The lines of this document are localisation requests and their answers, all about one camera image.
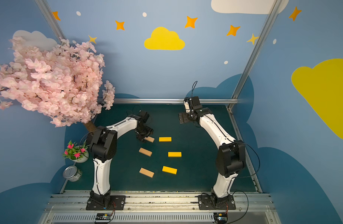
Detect wooden block top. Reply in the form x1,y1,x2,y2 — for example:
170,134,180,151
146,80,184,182
144,136,155,143

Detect aluminium frame post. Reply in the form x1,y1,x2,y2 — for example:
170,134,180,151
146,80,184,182
35,0,66,43
227,0,284,110

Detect left aluminium frame post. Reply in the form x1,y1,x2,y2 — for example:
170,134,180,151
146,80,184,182
35,0,66,43

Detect yellow block top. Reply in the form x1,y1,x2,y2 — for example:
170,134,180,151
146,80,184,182
159,137,172,142

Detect right aluminium frame post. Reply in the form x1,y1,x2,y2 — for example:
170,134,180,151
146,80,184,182
227,0,284,110

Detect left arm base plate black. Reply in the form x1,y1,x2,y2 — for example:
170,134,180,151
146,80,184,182
86,195,126,211

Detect wooden block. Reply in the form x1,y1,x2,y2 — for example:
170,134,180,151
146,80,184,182
139,168,154,178
139,148,152,157
144,136,155,143

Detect left controller board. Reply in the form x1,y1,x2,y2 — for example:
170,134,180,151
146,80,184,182
95,213,114,223

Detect yellow block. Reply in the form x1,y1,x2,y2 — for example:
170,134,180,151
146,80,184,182
168,152,182,158
159,137,172,142
162,166,178,175

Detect controller board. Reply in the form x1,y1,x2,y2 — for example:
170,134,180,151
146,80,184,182
213,212,228,224
95,213,114,223

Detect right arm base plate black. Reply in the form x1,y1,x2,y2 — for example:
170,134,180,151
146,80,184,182
197,194,236,210

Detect aluminium rail base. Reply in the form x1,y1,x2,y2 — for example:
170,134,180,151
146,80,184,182
39,190,281,224

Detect rear aluminium frame bar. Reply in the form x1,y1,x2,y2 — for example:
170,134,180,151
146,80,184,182
114,98,238,105

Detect wooden block bottom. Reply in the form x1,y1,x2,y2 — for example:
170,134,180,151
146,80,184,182
139,168,154,178

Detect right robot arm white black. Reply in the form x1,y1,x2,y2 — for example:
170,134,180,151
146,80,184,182
178,108,246,203

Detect pink cherry blossom tree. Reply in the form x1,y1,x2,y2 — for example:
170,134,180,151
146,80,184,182
0,37,115,127

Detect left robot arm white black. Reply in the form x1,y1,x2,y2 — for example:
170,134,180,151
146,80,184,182
87,111,153,208

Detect right controller board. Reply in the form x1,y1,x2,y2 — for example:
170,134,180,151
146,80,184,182
213,212,228,224

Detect yellow block bottom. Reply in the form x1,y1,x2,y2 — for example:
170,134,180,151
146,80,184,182
162,166,178,175

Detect small potted pink flowers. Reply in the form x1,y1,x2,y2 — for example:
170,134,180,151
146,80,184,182
63,141,89,163

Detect silver tin can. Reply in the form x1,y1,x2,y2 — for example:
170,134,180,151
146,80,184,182
63,166,82,182

